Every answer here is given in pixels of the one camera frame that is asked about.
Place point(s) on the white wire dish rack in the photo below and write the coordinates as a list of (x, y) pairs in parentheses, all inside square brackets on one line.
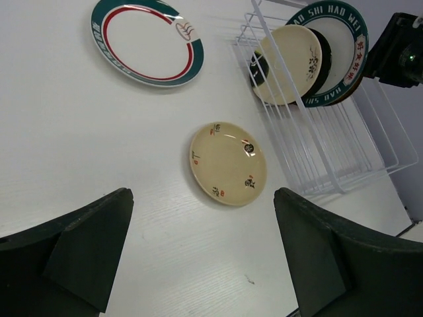
[(328, 149)]

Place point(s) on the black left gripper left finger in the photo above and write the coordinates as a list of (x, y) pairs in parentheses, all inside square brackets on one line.
[(66, 266)]

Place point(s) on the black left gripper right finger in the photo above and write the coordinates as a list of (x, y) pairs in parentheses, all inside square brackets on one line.
[(341, 268)]

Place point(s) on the yellow brown patterned plate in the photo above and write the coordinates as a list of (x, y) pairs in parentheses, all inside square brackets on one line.
[(351, 90)]

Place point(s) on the cream plate with black patch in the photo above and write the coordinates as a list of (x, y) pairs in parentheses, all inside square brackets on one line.
[(286, 64)]

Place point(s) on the green red rimmed white plate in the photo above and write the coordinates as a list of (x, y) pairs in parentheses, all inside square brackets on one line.
[(148, 41)]

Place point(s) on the cream plate with small prints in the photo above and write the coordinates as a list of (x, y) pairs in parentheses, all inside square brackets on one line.
[(228, 163)]

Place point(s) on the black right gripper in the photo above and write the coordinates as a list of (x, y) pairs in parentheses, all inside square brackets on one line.
[(396, 57)]

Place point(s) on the dark blue rimmed white plate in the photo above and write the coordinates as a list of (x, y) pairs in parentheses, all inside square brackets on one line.
[(346, 32)]

